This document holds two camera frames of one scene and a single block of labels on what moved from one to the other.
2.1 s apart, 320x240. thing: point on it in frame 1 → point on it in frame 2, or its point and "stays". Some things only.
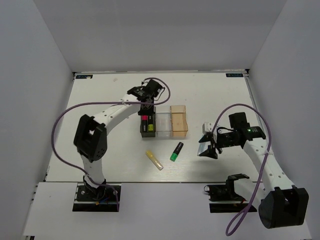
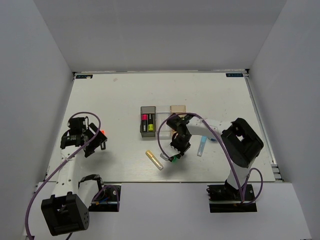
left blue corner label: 84,76 stays
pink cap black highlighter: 144,119 stays
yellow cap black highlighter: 150,124 stays
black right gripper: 210,152 → 181,151
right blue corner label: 234,75 stays
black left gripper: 149,112 → 98,140
